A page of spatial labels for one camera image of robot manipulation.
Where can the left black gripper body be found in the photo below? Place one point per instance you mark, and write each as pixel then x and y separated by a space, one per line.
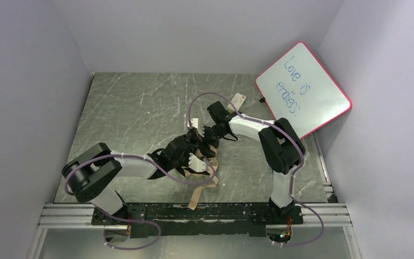
pixel 186 150

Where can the pink framed whiteboard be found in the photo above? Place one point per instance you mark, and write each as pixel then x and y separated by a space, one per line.
pixel 299 88

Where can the aluminium frame rail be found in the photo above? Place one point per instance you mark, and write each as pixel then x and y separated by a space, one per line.
pixel 75 215

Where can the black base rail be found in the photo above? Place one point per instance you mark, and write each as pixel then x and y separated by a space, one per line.
pixel 177 219

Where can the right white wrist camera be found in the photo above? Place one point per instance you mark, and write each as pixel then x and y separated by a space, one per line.
pixel 196 123

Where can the small white eraser box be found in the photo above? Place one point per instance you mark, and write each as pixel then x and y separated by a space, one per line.
pixel 236 102

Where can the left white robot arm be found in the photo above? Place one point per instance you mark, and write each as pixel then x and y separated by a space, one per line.
pixel 88 176

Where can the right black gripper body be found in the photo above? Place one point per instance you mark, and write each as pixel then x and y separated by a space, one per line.
pixel 206 135

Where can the beige folding umbrella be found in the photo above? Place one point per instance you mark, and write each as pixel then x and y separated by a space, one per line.
pixel 212 166

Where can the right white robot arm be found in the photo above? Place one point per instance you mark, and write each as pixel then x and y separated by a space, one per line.
pixel 283 149

